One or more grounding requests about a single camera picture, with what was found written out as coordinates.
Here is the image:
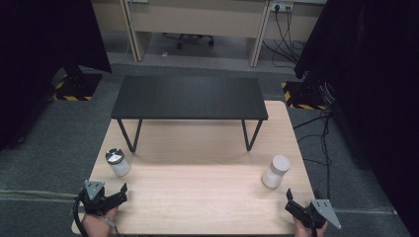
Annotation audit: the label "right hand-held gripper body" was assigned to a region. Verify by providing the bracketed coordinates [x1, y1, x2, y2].
[303, 188, 343, 230]

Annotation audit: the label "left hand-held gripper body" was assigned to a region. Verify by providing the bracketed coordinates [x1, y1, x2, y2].
[76, 180, 117, 217]

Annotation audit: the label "glass jar with silver lid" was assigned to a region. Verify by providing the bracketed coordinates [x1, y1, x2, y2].
[105, 147, 132, 178]

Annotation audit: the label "white cup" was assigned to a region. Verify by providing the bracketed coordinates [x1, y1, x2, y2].
[261, 154, 292, 190]

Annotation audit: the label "black low shelf with legs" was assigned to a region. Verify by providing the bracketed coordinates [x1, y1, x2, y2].
[111, 74, 269, 154]

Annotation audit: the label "person's right hand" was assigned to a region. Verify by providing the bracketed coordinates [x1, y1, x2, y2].
[293, 216, 329, 237]

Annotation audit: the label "person's left hand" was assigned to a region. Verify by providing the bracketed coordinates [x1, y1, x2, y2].
[81, 206, 120, 237]

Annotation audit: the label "black stand base, striped tape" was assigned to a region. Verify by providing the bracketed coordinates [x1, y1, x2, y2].
[281, 78, 334, 112]
[48, 64, 104, 103]

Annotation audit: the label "black curtain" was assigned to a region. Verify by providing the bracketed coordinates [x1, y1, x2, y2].
[0, 0, 113, 153]
[293, 0, 419, 237]

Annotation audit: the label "black office chair base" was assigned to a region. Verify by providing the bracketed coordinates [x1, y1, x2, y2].
[162, 33, 215, 50]

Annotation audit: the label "long beige desk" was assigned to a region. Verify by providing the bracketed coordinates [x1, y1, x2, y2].
[91, 0, 328, 69]

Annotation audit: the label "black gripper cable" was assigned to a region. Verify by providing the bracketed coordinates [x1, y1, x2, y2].
[72, 197, 89, 237]

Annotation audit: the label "black floor cables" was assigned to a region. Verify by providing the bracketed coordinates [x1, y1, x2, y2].
[293, 110, 334, 200]

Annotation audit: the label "bundle of black power cables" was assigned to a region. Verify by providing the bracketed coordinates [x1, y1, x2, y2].
[261, 6, 308, 69]

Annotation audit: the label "white wall socket with plugs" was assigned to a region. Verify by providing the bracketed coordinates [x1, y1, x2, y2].
[269, 1, 295, 13]

